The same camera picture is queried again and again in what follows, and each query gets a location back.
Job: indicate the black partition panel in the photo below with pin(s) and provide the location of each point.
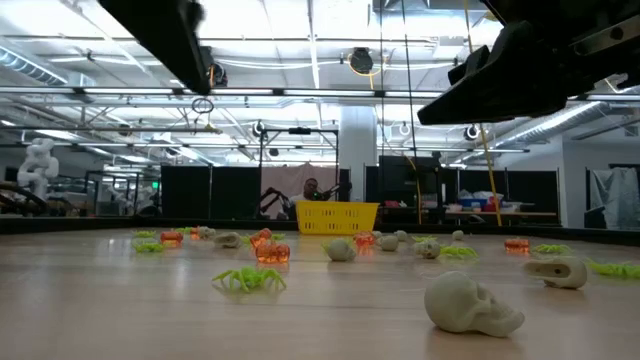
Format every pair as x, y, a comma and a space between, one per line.
210, 192

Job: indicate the black chair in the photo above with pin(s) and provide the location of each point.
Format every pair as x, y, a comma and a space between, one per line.
600, 218

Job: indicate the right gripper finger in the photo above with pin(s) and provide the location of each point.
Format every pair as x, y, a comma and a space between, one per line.
500, 85
467, 65

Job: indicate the wooden side table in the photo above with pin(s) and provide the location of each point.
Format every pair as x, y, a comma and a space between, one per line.
500, 214

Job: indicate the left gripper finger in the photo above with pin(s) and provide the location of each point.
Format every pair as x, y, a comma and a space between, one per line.
165, 40

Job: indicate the black stand frame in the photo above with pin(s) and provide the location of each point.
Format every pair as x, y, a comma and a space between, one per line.
300, 131

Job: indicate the black background robot arm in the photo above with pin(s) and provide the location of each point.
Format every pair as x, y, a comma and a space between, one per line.
272, 200

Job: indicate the person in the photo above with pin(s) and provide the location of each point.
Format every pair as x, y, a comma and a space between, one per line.
310, 189

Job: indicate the black framed workcell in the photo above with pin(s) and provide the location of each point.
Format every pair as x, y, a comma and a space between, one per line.
122, 172

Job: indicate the yellow plastic basket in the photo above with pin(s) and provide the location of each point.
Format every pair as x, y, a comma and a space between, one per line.
336, 217

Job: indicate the beige curtain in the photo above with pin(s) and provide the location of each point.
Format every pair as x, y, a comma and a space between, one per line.
285, 175

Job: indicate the white pillar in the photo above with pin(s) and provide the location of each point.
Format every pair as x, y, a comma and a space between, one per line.
357, 150

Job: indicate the translucent orange plastic pumpkin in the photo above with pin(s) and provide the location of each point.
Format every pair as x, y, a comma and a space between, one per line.
364, 239
193, 232
272, 252
261, 237
516, 245
171, 237

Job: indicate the grey cloth cover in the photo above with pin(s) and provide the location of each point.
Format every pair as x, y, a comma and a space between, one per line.
617, 195

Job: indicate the white robot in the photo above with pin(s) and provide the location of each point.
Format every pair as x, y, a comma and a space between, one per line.
37, 165

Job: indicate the blue bin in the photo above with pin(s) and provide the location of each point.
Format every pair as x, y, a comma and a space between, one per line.
472, 202

